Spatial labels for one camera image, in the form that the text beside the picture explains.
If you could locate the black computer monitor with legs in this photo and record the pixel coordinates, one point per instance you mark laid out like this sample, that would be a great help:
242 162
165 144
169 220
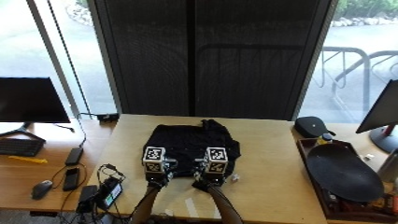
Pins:
28 99

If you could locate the black oval plate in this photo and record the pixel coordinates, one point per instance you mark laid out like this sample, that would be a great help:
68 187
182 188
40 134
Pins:
343 172

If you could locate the yellow flat tool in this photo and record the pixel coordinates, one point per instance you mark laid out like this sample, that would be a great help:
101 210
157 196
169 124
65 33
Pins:
28 159

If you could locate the black mesh roller blind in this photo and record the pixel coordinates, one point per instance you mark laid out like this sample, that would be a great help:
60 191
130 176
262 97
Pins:
206 56

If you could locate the grey window frame post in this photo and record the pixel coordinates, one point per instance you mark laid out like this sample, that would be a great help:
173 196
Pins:
52 53

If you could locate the black box unit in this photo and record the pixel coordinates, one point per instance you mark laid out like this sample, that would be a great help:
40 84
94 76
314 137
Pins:
86 199

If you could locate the small white block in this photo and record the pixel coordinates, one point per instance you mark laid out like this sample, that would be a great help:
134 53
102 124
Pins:
368 157

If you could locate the grey metal bike rack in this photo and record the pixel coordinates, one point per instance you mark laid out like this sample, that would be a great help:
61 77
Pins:
366 81
355 67

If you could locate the black smartphone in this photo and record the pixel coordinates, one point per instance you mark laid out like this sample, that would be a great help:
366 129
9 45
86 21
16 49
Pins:
70 179

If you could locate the black power adapter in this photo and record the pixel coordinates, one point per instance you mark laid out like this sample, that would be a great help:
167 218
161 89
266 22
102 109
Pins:
73 156

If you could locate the black zip case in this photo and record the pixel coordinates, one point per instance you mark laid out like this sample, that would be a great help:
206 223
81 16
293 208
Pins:
311 126

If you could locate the small white clip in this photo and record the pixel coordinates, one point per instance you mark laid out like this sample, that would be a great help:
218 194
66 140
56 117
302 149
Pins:
235 177

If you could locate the white marker cube on right glove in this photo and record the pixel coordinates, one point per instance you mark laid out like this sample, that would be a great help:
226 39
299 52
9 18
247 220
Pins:
217 157

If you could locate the person's left hand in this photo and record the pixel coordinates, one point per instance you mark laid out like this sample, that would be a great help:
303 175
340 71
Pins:
161 178

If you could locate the black device with lit screen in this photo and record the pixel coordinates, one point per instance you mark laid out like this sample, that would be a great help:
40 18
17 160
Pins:
109 193

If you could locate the small bottle with yellow label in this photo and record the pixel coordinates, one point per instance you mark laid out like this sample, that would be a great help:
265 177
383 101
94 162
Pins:
324 139

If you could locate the white tape strip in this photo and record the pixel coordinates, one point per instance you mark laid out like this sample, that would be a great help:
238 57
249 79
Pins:
191 207

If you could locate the dark wooden tray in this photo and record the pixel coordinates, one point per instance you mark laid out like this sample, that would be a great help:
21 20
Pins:
318 193

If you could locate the black t-shirt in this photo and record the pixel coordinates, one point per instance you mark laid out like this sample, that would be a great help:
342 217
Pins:
186 140

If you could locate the black monitor with round base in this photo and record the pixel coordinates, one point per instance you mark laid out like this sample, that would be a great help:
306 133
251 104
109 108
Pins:
383 109

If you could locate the black keyboard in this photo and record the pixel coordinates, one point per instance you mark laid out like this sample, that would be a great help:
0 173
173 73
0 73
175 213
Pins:
18 146

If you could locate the person's right hand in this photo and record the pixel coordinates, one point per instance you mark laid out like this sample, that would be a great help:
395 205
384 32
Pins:
206 180

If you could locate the white marker cube on glove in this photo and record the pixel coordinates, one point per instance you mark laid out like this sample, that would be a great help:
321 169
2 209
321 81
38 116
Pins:
153 156
217 157

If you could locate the dark grey computer mouse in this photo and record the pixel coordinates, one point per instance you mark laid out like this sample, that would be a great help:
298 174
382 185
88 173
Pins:
41 189

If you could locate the white marker cube on left glove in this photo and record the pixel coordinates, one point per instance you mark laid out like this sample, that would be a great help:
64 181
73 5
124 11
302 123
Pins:
153 156

